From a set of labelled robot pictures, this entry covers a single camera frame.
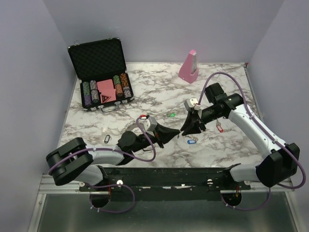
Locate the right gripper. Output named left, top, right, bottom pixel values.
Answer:
left=180, top=105, right=223, bottom=136

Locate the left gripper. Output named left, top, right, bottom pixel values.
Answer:
left=132, top=122, right=180, bottom=153

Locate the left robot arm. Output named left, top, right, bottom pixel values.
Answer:
left=46, top=119, right=180, bottom=191

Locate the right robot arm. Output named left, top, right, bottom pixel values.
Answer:
left=181, top=83, right=300, bottom=189

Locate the blue key tag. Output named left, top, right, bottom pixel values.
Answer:
left=187, top=139, right=197, bottom=145

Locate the red key tag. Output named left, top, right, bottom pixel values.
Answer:
left=216, top=119, right=224, bottom=133

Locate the steel disc with keyrings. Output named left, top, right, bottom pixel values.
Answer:
left=124, top=121, right=138, bottom=131

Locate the pink metronome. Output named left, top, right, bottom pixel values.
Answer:
left=178, top=50, right=199, bottom=84

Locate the black poker chip case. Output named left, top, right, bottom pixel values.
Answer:
left=68, top=38, right=134, bottom=112

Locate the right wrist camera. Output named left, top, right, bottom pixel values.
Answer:
left=184, top=98, right=201, bottom=112

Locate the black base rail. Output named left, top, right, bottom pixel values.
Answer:
left=48, top=165, right=264, bottom=203

